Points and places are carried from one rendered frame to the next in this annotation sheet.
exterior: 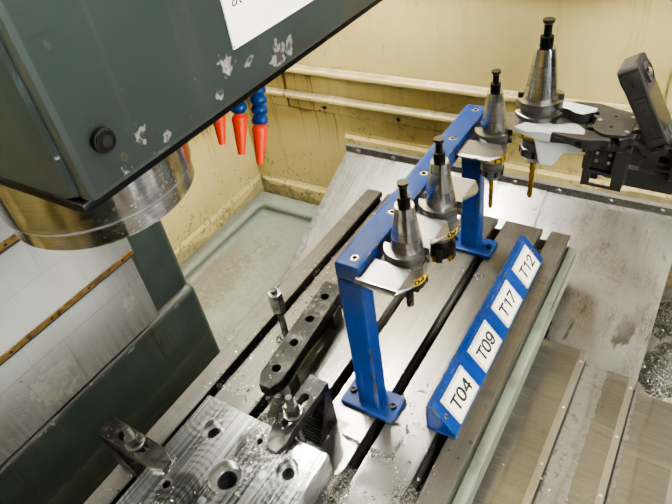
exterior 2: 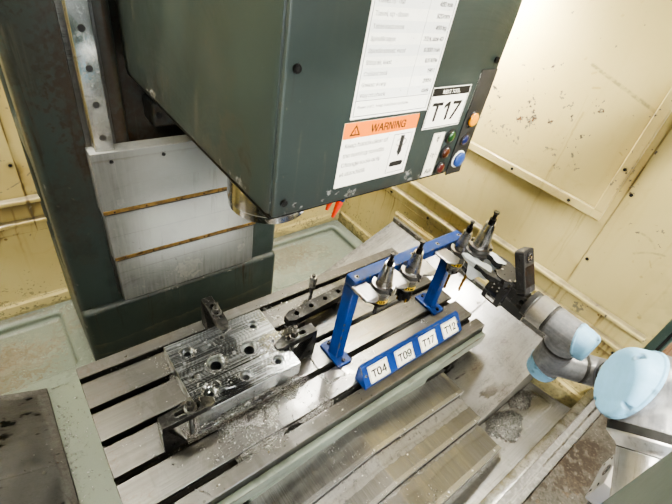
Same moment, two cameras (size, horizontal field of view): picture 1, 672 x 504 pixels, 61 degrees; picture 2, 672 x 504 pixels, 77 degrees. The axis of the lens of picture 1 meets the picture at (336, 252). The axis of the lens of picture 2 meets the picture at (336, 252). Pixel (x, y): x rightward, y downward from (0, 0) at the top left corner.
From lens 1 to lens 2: 0.35 m
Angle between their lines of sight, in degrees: 6
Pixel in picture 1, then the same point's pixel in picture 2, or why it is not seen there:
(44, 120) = (272, 193)
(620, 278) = (503, 362)
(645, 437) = (467, 447)
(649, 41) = (572, 242)
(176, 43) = (316, 183)
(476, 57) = (482, 206)
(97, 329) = (220, 252)
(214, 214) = (304, 220)
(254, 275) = (309, 264)
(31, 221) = (239, 203)
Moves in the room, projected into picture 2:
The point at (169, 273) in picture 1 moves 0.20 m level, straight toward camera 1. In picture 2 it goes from (266, 241) to (265, 276)
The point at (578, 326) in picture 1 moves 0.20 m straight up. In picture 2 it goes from (466, 376) to (487, 341)
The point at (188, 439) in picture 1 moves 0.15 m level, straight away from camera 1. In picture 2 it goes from (240, 323) to (237, 287)
